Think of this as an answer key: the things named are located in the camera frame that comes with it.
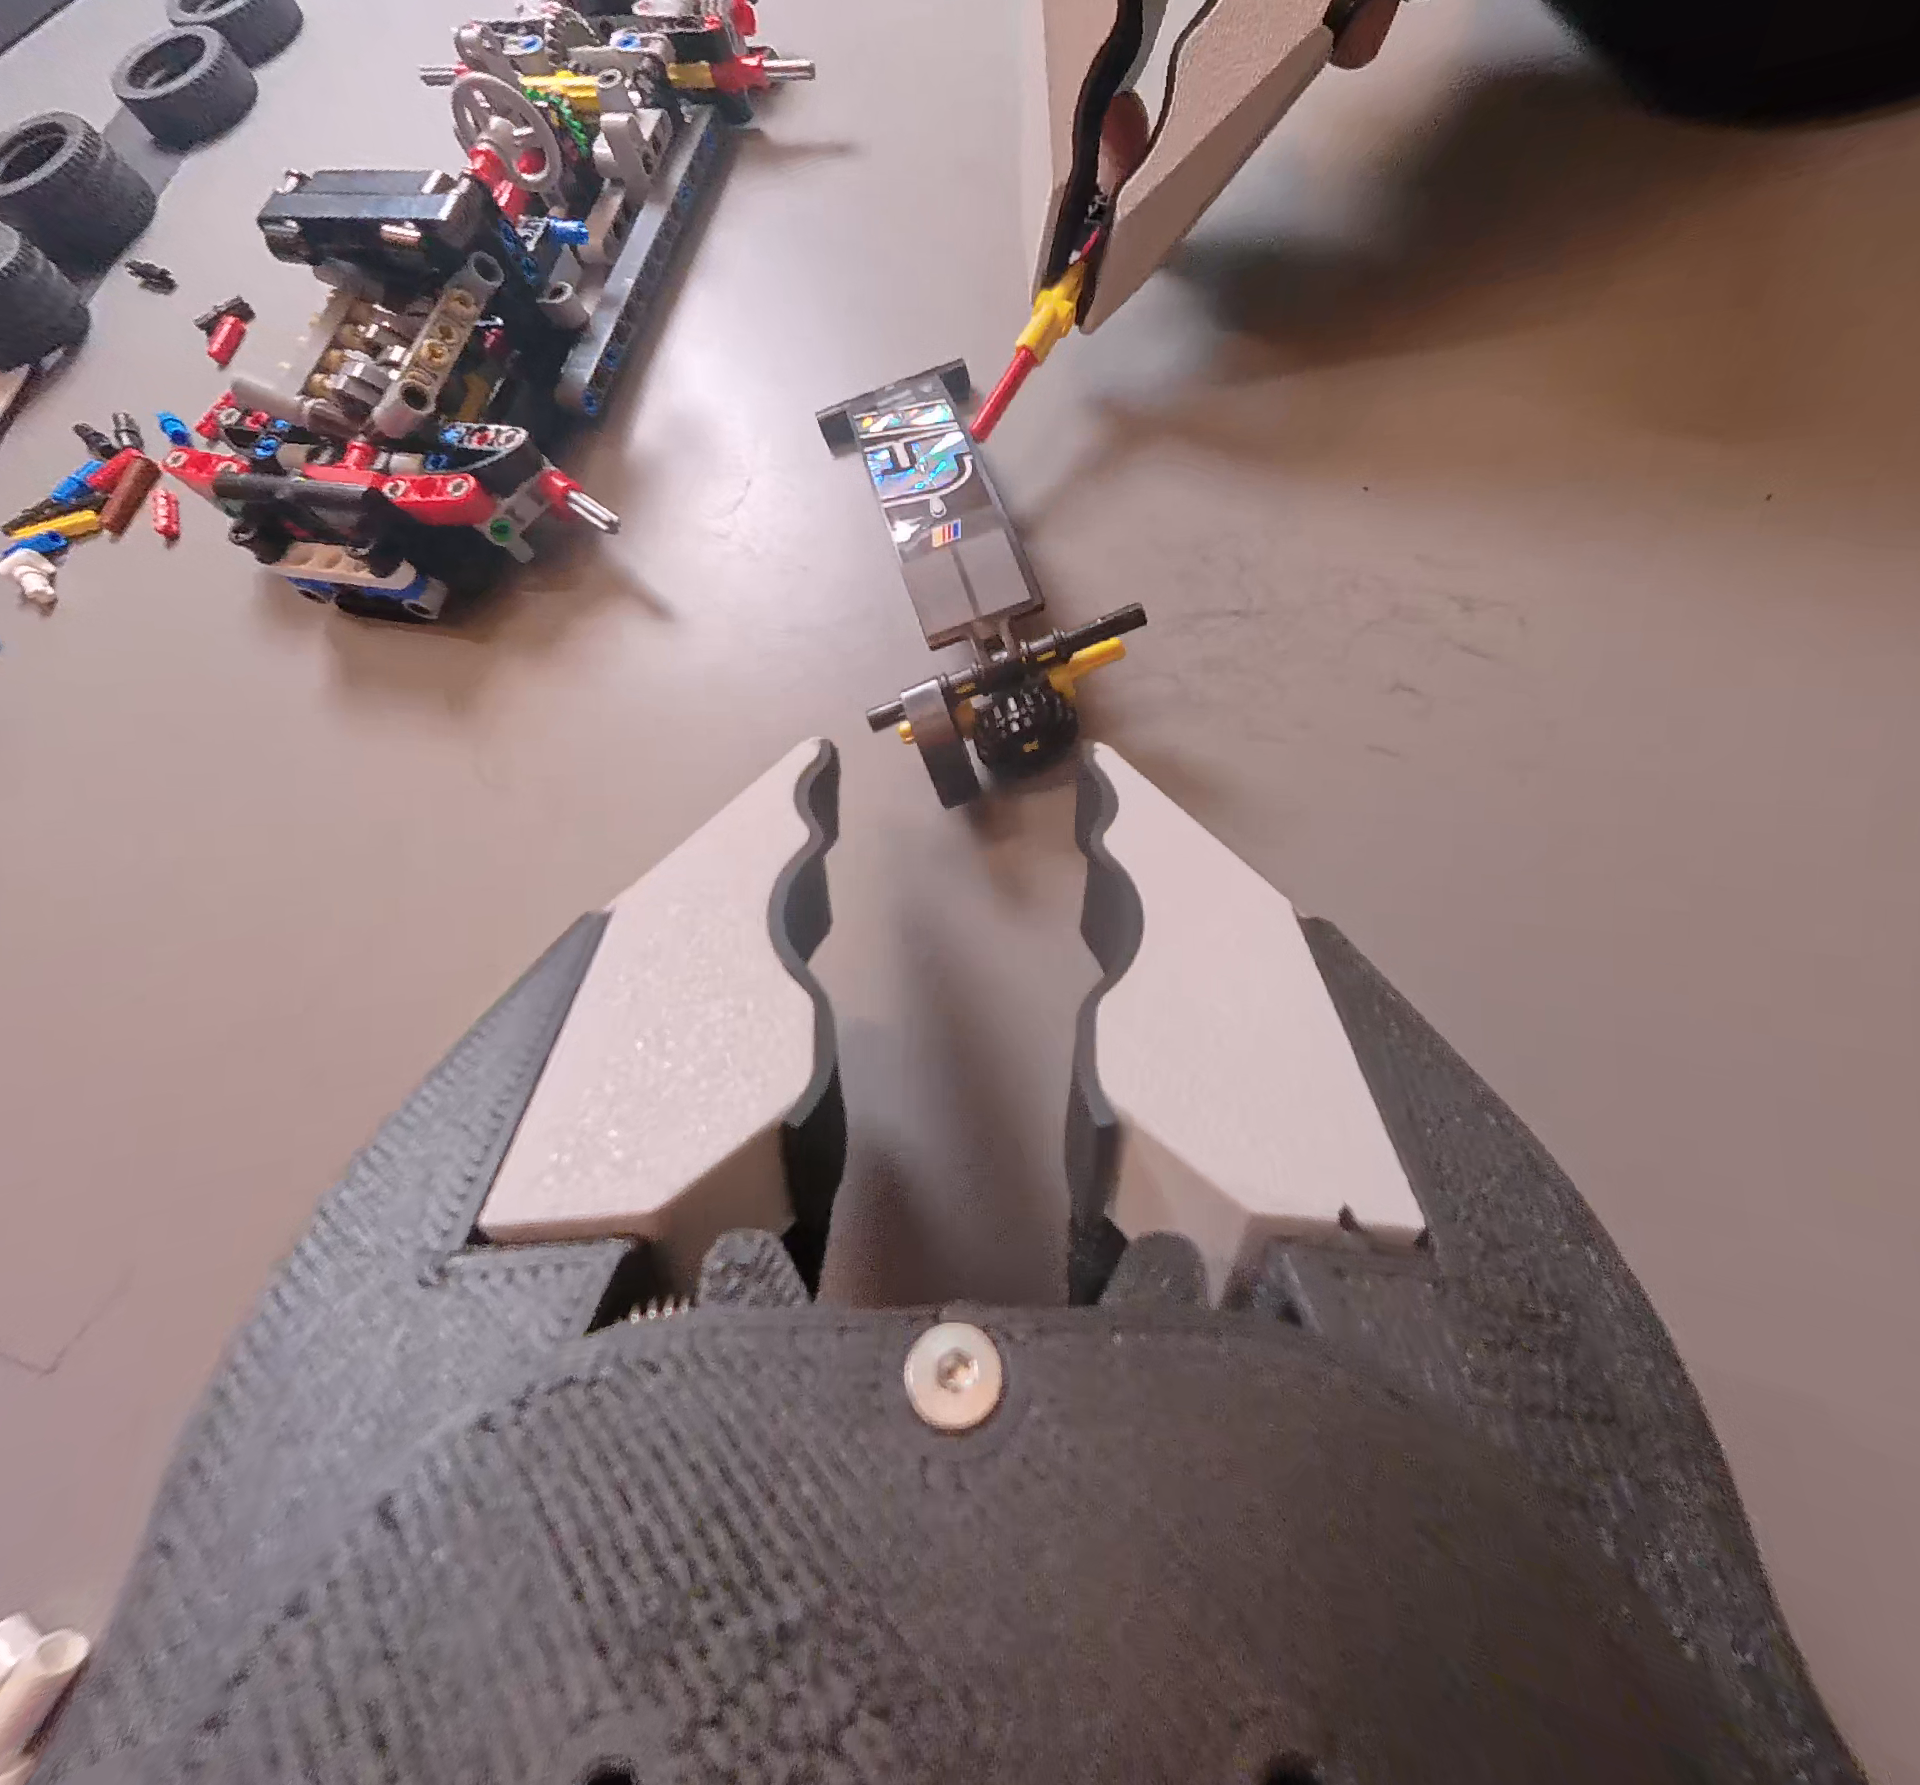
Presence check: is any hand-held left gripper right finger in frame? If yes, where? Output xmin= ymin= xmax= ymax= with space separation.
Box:
xmin=1069 ymin=739 xmax=1431 ymax=1309

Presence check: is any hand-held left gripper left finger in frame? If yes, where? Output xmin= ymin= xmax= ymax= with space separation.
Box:
xmin=475 ymin=739 xmax=849 ymax=1301

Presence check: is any black lego wing assembly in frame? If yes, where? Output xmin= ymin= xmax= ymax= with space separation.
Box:
xmin=816 ymin=357 xmax=1150 ymax=813

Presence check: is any pile of small lego pieces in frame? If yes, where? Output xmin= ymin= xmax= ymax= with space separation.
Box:
xmin=0 ymin=253 xmax=257 ymax=609

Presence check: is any lego car chassis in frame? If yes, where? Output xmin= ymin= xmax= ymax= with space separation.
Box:
xmin=157 ymin=0 xmax=819 ymax=618

